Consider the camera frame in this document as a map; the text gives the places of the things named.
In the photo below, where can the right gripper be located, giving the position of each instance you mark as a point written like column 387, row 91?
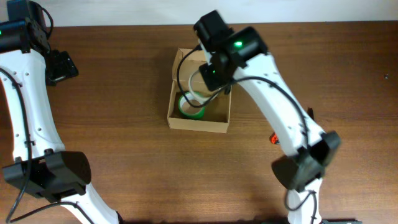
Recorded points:
column 212, row 82

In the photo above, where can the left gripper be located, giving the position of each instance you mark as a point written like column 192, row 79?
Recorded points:
column 66, row 67

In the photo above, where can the green tape roll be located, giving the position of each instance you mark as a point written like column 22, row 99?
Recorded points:
column 187, row 110

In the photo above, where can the brown cardboard box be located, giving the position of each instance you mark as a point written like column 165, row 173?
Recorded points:
column 214, row 117

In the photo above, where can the orange utility knife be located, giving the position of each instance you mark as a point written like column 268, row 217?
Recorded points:
column 274, row 139

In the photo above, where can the beige masking tape roll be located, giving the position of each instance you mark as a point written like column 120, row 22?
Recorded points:
column 198, row 98

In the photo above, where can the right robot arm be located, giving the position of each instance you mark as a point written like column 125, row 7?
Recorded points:
column 243, row 58

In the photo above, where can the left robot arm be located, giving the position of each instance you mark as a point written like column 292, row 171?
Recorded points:
column 42, row 167

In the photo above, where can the black white marker pen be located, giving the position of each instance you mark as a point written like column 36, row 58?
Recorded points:
column 310, row 113

